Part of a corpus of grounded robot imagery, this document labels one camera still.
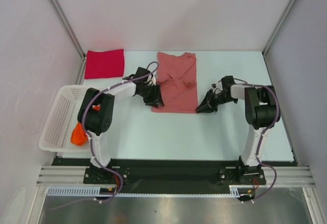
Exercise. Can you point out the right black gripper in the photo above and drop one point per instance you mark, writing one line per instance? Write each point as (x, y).
(207, 105)

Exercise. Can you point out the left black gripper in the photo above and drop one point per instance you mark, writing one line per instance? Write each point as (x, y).
(156, 98)

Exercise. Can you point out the salmon pink t shirt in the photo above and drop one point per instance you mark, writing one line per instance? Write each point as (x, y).
(177, 77)

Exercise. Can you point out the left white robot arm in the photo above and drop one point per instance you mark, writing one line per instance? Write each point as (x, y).
(96, 111)

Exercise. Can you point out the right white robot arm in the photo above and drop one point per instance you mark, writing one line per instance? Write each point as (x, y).
(262, 112)

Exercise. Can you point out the folded red t shirt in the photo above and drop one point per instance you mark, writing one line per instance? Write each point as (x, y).
(103, 65)

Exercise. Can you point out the orange t shirt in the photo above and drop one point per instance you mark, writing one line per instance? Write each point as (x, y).
(79, 136)

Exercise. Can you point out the white plastic basket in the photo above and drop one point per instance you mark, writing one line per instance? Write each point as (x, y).
(62, 119)

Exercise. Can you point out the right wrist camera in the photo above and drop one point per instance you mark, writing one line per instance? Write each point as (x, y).
(216, 88)

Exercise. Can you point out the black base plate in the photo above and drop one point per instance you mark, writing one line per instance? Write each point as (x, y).
(162, 176)

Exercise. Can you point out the left aluminium frame post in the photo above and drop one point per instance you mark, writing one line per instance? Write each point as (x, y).
(67, 27)

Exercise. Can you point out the aluminium frame post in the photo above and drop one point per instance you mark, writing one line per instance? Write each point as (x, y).
(67, 27)
(280, 24)

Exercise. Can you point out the right aluminium frame post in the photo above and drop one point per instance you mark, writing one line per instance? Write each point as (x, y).
(280, 24)

